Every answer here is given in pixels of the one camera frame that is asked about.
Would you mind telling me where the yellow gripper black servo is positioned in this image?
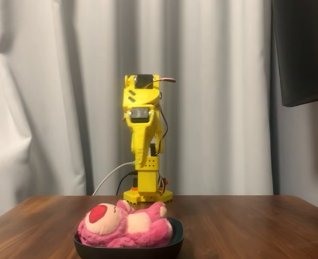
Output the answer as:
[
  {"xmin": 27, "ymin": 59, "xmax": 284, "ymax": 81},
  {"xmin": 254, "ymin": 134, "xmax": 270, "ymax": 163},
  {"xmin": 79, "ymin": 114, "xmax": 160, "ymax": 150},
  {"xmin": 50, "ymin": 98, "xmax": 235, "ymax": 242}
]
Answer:
[{"xmin": 123, "ymin": 105, "xmax": 165, "ymax": 169}]

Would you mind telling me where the pink strawberry bear plush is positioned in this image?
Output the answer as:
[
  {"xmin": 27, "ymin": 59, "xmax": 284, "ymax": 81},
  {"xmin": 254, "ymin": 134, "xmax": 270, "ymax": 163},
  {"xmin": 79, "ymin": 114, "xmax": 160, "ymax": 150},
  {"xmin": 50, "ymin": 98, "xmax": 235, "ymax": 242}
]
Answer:
[{"xmin": 77, "ymin": 199, "xmax": 175, "ymax": 248}]

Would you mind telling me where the yellow robot arm with base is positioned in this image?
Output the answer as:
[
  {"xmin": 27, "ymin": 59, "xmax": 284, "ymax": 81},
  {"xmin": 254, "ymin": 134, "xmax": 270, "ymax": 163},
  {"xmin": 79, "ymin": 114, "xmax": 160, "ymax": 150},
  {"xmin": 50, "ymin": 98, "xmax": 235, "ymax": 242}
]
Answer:
[{"xmin": 121, "ymin": 73, "xmax": 174, "ymax": 205}]

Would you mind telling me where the dark green square bin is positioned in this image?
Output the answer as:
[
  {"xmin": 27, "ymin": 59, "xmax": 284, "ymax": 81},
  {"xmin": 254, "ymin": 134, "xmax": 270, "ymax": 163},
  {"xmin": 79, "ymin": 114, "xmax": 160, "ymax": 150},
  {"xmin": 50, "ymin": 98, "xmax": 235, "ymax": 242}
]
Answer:
[{"xmin": 72, "ymin": 215, "xmax": 185, "ymax": 259}]

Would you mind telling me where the white curtain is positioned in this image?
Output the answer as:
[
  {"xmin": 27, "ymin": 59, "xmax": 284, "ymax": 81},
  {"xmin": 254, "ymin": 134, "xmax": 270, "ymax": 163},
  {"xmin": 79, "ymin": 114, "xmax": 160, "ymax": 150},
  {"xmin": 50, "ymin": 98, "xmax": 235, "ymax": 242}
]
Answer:
[{"xmin": 0, "ymin": 0, "xmax": 281, "ymax": 224}]

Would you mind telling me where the black monitor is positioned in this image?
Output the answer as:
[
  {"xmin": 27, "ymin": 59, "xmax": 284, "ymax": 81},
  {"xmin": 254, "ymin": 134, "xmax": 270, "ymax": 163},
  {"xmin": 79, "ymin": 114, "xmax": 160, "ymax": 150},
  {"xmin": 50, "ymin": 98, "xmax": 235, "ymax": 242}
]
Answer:
[{"xmin": 271, "ymin": 0, "xmax": 318, "ymax": 108}]

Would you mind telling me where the black power cable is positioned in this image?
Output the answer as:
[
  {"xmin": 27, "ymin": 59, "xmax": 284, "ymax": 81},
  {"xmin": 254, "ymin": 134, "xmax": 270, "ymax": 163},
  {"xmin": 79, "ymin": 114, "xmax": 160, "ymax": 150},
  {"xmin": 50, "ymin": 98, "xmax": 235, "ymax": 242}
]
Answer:
[{"xmin": 115, "ymin": 170, "xmax": 138, "ymax": 196}]

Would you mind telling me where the white power cable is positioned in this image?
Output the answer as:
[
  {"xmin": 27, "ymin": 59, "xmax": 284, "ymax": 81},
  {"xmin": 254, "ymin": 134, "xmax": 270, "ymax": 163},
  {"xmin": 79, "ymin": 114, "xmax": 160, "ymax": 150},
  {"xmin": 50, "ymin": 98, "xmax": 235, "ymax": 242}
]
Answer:
[{"xmin": 92, "ymin": 161, "xmax": 136, "ymax": 196}]

